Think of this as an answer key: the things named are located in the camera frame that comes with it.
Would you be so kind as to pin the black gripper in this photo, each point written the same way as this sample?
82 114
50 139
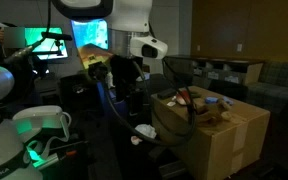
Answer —
124 74

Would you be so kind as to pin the blue cloth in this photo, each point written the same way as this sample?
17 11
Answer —
212 100

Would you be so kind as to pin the brown plush toy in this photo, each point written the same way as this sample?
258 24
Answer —
212 114

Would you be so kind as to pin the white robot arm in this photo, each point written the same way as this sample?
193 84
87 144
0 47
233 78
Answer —
124 16

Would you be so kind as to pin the red apple toy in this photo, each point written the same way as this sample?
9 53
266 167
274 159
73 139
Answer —
183 97

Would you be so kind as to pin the crumpled white plastic bag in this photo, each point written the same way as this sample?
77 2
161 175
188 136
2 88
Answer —
146 130

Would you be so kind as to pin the large cardboard box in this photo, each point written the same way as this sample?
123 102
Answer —
215 152

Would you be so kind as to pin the black eyeglass case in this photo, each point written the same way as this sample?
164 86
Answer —
166 94

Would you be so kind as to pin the wooden shelf unit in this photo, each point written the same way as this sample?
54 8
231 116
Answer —
201 70

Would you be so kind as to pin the white VR headset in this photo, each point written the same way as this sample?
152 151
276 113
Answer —
31 121

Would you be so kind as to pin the plaid green sofa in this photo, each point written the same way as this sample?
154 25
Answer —
270 92

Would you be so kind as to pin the wall monitor screen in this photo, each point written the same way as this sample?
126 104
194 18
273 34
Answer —
16 38

